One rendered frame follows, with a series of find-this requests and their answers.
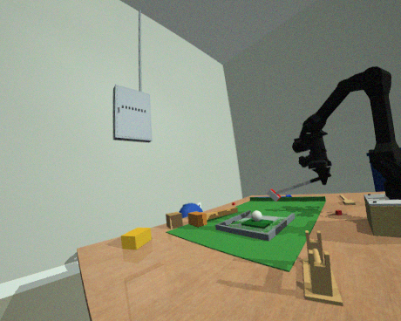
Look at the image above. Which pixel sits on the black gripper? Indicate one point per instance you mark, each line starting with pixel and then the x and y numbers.
pixel 321 163

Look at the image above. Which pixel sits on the green putting mat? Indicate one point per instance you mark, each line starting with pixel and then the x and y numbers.
pixel 280 252

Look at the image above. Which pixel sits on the white golf ball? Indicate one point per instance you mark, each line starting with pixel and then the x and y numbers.
pixel 256 215

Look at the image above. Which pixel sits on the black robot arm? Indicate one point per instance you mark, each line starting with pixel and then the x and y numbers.
pixel 386 156

